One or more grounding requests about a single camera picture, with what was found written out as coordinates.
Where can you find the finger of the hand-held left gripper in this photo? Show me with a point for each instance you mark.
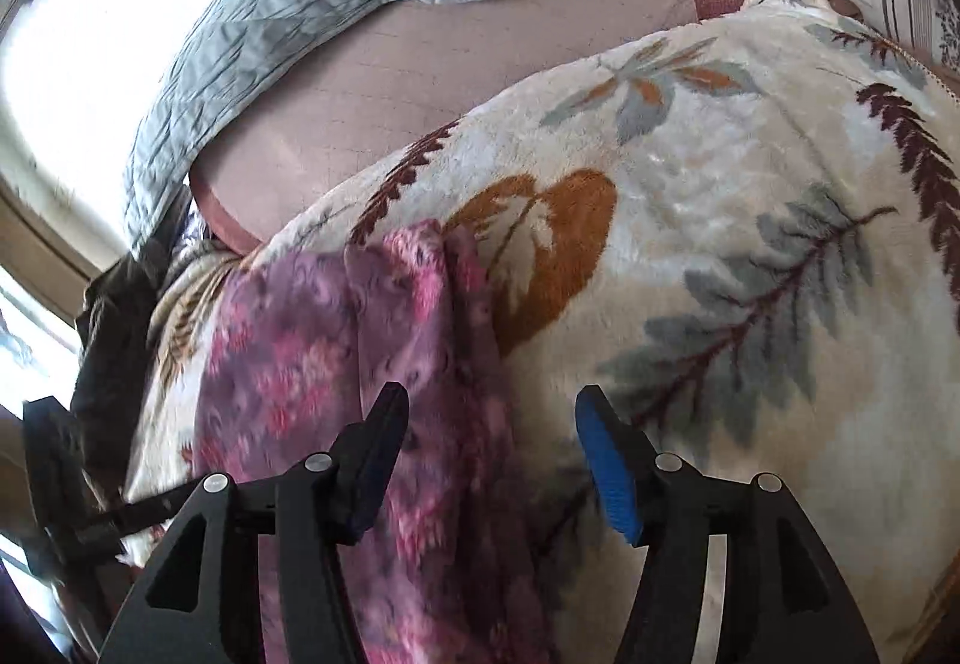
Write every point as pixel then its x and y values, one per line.
pixel 142 509

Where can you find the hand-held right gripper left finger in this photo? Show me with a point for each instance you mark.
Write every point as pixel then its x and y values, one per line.
pixel 373 484

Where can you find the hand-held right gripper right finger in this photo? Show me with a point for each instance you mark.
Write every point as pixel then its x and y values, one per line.
pixel 611 476

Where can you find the pink floral garment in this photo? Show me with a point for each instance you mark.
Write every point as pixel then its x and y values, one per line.
pixel 420 364

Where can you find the window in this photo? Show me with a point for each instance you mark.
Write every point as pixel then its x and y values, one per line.
pixel 30 334

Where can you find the dark brown cloth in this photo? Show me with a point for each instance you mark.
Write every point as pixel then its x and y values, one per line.
pixel 120 334

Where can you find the cream leaf-print blanket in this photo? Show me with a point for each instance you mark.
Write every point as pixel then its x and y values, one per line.
pixel 712 184

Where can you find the pink bed sheet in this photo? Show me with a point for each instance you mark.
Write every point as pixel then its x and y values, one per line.
pixel 450 63

